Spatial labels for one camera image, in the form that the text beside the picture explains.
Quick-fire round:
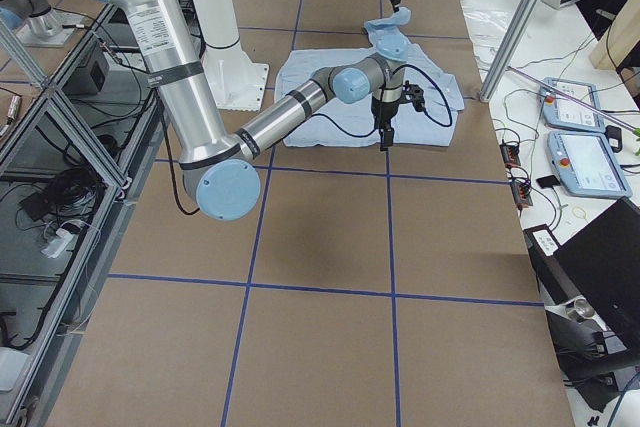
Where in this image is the light blue button shirt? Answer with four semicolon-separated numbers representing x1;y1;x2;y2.
275;7;464;150

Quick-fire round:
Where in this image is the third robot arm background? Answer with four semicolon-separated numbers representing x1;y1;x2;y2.
1;0;84;47

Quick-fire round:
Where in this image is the orange circuit board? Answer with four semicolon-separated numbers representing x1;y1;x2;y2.
499;143;522;168

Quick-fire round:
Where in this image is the reach grabber stick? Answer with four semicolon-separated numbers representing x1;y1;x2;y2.
506;66;639;138

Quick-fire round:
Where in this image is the lower blue teach pendant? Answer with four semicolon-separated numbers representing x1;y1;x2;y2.
547;130;633;199

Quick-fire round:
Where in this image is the black monitor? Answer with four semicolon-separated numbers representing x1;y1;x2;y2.
524;198;639;346

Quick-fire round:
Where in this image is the white power strip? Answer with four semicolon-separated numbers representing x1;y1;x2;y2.
41;227;74;259

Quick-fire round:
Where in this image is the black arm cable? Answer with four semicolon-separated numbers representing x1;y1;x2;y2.
167;64;454;217

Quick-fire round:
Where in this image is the aluminium frame post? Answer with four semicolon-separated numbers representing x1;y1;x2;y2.
479;0;540;102

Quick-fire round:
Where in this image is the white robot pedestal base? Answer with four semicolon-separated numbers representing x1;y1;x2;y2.
193;0;269;111

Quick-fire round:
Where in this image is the aluminium frame rack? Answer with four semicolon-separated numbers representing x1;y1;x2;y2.
1;8;160;426

